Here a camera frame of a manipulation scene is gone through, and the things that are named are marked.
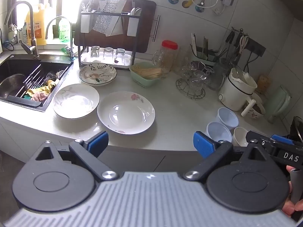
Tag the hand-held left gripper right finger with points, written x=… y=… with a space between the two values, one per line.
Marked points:
x=202 y=144

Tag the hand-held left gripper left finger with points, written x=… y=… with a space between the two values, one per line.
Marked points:
x=98 y=144

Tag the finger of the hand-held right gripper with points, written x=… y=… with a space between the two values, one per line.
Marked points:
x=256 y=136
x=281 y=139

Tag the white bowl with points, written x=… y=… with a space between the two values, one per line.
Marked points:
x=240 y=137

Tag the light blue bowl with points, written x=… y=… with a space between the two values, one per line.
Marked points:
x=219 y=132
x=227 y=120

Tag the white plate pink flower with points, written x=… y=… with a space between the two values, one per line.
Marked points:
x=125 y=115

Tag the white plate grey floral print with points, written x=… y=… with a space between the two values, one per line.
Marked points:
x=75 y=101

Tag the leaf patterned plate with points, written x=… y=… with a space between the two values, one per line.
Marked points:
x=97 y=75

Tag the person's right hand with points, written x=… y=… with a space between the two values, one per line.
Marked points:
x=290 y=209

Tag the black wok glass lid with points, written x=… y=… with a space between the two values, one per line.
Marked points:
x=296 y=127

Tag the mint green kettle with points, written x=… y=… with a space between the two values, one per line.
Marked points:
x=277 y=104

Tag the white electric cooker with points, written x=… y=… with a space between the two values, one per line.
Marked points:
x=234 y=94

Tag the yellow sponge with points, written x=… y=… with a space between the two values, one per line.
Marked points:
x=264 y=82

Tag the cluster of clear glasses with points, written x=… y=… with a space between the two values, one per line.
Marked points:
x=196 y=85

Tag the tall glass pitcher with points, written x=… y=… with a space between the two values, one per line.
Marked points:
x=217 y=75

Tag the pink sponge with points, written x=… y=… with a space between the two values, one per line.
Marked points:
x=39 y=96

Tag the yellow cloth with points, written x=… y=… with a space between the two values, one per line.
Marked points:
x=45 y=88

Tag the green plastic basket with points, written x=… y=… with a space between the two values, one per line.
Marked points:
x=144 y=81

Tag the white drip tray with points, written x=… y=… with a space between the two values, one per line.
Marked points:
x=106 y=64

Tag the grey scouring pad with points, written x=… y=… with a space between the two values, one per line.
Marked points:
x=50 y=76

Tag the green chopstick holder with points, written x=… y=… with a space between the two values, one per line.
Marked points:
x=201 y=58

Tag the dried noodles bundle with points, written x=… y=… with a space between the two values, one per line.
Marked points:
x=149 y=72

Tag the clear drinking glass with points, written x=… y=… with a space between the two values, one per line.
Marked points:
x=94 y=52
x=108 y=54
x=120 y=56

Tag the black sink drain rack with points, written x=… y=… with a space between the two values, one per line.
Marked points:
x=35 y=75

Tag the glass jar red lid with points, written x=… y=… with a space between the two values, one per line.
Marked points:
x=168 y=56

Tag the hanging scissors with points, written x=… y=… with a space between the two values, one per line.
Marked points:
x=243 y=43

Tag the clear glass mug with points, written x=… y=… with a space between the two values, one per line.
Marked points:
x=157 y=58

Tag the green scrubber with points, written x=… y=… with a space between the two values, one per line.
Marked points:
x=66 y=50

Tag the black hanging utensils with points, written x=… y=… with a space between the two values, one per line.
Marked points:
x=230 y=39

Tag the steel pot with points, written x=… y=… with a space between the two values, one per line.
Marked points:
x=9 y=85

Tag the small steel faucet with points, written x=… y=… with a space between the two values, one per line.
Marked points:
x=71 y=40

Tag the black kitchen sink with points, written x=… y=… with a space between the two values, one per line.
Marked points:
x=14 y=66

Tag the green bottle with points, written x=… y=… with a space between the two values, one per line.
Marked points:
x=63 y=30

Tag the white utensil holder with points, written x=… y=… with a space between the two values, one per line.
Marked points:
x=132 y=27
x=86 y=24

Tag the tall steel faucet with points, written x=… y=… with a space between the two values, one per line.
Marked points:
x=34 y=42

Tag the patterned hanging cloth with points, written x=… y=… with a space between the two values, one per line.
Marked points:
x=106 y=21

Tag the dark brown cutting board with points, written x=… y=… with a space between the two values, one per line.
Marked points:
x=144 y=28

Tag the black metal dish rack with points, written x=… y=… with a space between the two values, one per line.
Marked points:
x=106 y=14

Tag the orange detergent jug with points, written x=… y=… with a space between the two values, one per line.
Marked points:
x=39 y=28

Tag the black wall hook rail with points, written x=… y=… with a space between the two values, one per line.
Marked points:
x=256 y=46

